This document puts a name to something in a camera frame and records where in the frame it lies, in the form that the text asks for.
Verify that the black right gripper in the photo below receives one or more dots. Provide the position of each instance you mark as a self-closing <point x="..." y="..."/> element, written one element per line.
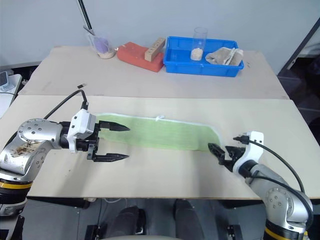
<point x="235" y="153"/>

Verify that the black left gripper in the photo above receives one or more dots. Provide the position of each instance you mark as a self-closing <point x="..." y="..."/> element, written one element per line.
<point x="82" y="144"/>

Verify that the green towel with white edge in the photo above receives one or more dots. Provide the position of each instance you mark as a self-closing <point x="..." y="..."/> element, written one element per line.
<point x="162" y="132"/>

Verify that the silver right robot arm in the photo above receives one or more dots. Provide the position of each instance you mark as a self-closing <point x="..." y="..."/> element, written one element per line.
<point x="277" y="195"/>

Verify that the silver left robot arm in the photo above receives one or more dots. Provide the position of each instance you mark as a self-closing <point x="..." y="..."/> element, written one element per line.
<point x="30" y="150"/>

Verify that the small black clip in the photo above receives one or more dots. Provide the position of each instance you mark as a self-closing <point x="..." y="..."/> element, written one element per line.
<point x="81" y="86"/>

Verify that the dark rounded shape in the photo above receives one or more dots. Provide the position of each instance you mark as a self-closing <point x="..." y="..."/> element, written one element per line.
<point x="127" y="220"/>
<point x="188" y="217"/>

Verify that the red brick block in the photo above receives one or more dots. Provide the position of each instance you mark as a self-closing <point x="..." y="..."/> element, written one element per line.
<point x="132" y="55"/>

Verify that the beige crumpled cloth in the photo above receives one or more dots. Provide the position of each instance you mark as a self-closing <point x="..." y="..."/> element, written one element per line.
<point x="222" y="57"/>

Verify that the clear beaker with purple contents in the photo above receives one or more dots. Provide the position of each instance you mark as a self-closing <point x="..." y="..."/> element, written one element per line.
<point x="102" y="45"/>

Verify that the blue plastic bin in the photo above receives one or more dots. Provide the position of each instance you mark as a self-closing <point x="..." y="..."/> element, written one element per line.
<point x="180" y="63"/>

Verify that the wooden block with holes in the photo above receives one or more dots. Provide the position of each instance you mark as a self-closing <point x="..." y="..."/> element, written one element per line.
<point x="153" y="50"/>

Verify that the clear tall plastic cup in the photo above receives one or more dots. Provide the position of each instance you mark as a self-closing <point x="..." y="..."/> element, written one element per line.
<point x="198" y="41"/>

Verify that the white device with screen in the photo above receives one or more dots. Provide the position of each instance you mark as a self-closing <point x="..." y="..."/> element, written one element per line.
<point x="6" y="81"/>

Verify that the black thin rod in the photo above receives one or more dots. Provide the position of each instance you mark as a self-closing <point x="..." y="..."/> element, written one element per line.
<point x="85" y="15"/>

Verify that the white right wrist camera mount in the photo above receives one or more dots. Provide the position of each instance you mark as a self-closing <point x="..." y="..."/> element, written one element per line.
<point x="253" y="147"/>

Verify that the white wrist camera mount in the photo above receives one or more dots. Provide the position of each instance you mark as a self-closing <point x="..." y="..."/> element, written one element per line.
<point x="81" y="125"/>
<point x="253" y="147"/>

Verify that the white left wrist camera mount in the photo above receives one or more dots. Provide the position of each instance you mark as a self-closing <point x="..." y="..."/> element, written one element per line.
<point x="81" y="125"/>

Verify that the black table frame bar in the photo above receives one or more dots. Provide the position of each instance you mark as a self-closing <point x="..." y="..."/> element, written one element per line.
<point x="240" y="203"/>
<point x="60" y="202"/>

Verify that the dark metal frame post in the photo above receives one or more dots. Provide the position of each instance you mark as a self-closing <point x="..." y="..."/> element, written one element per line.
<point x="300" y="45"/>

